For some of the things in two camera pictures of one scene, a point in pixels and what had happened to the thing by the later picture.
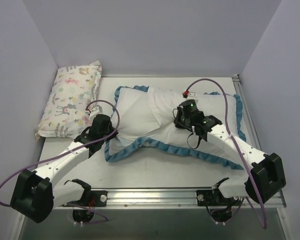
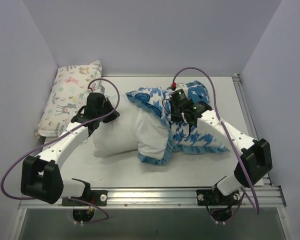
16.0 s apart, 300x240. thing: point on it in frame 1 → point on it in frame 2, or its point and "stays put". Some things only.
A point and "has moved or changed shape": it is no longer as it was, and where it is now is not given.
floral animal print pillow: (74, 91) stays put
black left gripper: (106, 128) → (108, 107)
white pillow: (161, 104) → (136, 128)
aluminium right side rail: (245, 112) stays put
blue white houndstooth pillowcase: (146, 117) has moved or changed shape
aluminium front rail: (175, 199) stays put
